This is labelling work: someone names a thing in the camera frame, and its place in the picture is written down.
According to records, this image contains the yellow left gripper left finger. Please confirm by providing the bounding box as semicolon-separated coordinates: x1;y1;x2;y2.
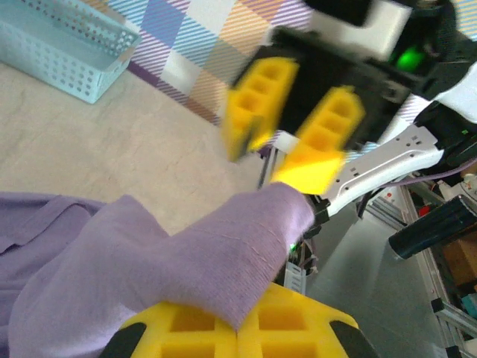
102;301;239;358

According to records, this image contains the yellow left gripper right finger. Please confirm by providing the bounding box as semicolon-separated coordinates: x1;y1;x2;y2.
236;282;381;358

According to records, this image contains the purple t-shirt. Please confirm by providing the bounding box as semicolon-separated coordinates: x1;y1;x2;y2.
0;181;315;358

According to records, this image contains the black cylinder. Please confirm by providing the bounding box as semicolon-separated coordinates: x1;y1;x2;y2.
388;196;477;261

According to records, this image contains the brown cardboard box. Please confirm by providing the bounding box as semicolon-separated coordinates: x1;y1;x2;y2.
441;238;477;288

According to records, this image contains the light blue plastic basket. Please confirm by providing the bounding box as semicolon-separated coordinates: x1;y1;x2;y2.
0;0;142;105

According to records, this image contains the grey slotted cable duct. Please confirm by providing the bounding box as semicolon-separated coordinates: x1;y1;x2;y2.
285;260;318;295

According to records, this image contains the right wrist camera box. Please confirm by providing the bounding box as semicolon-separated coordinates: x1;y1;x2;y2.
303;0;414;64

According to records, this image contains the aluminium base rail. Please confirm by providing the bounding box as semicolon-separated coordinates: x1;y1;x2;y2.
367;184;418;228

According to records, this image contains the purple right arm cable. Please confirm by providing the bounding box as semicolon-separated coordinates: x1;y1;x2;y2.
383;158;477;187

